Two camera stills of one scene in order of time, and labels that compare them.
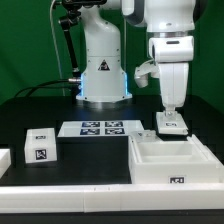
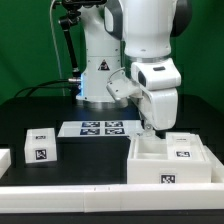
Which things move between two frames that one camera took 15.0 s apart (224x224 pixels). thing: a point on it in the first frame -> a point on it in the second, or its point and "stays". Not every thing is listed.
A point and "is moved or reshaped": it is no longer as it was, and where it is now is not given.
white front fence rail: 112,197 stays
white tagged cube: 40,145 stays
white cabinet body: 173,162 is moved or reshaped
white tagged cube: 172,125 is moved or reshaped
